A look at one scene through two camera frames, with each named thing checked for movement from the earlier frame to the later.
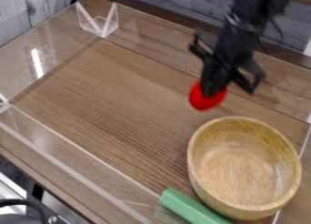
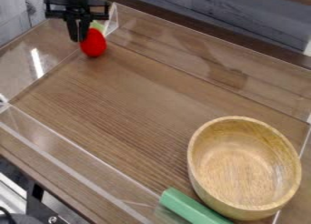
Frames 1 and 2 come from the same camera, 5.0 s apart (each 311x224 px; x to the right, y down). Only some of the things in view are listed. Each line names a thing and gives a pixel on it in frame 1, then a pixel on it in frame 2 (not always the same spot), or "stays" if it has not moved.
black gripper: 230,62 -> 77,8
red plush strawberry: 203,102 -> 93,47
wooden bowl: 244,168 stays
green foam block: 187,207 stays
